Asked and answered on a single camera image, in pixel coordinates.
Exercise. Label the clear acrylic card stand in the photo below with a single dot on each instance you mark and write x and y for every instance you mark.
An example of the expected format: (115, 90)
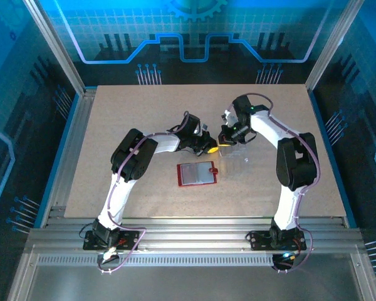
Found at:
(238, 160)

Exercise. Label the red leather card holder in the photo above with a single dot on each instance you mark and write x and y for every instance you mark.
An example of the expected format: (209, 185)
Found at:
(196, 174)

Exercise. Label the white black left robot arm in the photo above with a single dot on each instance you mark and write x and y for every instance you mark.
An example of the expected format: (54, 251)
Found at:
(131, 156)

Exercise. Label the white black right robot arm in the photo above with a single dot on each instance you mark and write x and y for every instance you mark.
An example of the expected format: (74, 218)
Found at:
(296, 163)

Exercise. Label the black connector with lights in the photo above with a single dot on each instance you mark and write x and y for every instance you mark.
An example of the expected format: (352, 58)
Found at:
(282, 261)

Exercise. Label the grey metal bench panel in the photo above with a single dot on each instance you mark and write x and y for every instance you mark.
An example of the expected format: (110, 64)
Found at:
(191, 282)

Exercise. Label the blue table edge strip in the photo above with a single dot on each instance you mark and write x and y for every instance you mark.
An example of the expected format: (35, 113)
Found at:
(351, 222)
(40, 216)

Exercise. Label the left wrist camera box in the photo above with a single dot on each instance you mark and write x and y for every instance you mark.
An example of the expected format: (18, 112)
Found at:
(204, 126)

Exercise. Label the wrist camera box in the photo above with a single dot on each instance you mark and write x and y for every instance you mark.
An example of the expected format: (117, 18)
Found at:
(204, 126)
(229, 117)

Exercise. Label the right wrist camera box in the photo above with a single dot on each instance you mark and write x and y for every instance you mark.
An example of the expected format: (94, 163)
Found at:
(229, 117)

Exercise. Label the aluminium frame cross rail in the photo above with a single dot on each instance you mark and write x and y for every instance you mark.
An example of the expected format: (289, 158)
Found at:
(191, 235)

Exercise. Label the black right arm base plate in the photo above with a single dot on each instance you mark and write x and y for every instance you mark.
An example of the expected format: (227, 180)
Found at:
(259, 241)

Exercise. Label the aluminium frame post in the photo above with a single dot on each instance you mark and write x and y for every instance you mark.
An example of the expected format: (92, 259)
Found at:
(56, 47)
(333, 47)

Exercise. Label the aluminium side rail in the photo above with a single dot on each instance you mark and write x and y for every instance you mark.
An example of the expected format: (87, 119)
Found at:
(80, 125)

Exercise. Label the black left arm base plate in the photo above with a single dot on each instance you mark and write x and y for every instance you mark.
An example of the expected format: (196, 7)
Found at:
(90, 242)

